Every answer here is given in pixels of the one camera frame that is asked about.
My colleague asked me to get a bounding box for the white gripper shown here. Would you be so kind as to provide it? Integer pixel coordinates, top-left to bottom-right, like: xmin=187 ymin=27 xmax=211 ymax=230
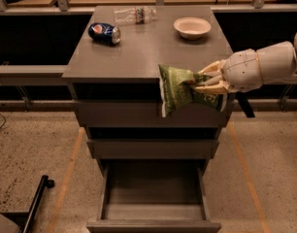
xmin=193 ymin=50 xmax=263 ymax=94

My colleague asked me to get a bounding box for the green jalapeno chip bag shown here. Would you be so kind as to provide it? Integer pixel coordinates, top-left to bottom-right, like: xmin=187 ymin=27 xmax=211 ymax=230
xmin=159 ymin=64 xmax=227 ymax=117

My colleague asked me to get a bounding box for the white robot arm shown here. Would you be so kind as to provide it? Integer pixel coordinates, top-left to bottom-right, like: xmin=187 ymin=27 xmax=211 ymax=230
xmin=192 ymin=32 xmax=297 ymax=94

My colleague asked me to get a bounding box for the grey drawer cabinet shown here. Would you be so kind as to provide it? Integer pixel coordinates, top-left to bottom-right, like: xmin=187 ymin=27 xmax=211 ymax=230
xmin=67 ymin=6 xmax=232 ymax=166

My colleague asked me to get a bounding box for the grey top drawer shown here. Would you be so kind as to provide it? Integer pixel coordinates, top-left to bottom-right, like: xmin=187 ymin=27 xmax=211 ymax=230
xmin=76 ymin=101 xmax=233 ymax=128

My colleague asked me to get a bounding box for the grey middle drawer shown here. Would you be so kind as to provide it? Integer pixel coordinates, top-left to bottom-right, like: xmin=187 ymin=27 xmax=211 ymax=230
xmin=87 ymin=139 xmax=218 ymax=159

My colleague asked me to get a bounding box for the grey open bottom drawer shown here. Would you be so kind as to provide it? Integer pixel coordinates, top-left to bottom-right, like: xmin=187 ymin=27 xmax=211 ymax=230
xmin=86 ymin=159 xmax=221 ymax=233

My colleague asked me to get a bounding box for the white paper bowl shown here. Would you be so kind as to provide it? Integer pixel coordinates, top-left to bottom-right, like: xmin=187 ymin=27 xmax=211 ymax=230
xmin=174 ymin=17 xmax=212 ymax=40

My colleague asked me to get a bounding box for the clear plastic water bottle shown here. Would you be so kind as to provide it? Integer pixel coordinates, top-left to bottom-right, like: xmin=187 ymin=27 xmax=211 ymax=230
xmin=114 ymin=6 xmax=156 ymax=25

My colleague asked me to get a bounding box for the blue Pepsi can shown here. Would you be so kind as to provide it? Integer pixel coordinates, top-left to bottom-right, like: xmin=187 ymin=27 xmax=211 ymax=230
xmin=88 ymin=22 xmax=120 ymax=46

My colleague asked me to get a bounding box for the black chair base leg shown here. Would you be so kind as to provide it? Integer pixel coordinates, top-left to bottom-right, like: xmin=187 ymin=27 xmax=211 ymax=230
xmin=1 ymin=175 xmax=55 ymax=233

